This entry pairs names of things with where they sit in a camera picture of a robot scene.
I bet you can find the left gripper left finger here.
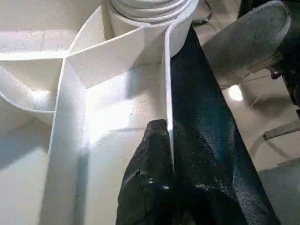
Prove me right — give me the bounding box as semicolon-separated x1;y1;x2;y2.
115;118;176;225

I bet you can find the white plastic table top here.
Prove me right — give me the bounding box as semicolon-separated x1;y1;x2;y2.
0;0;200;225

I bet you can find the black metal rod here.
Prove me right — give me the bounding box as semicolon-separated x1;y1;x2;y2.
263;121;300;141

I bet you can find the white plastic table leg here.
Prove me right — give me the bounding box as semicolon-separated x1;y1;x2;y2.
109;0;191;24

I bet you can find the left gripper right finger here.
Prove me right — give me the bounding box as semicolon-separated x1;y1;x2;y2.
172;120;247;225

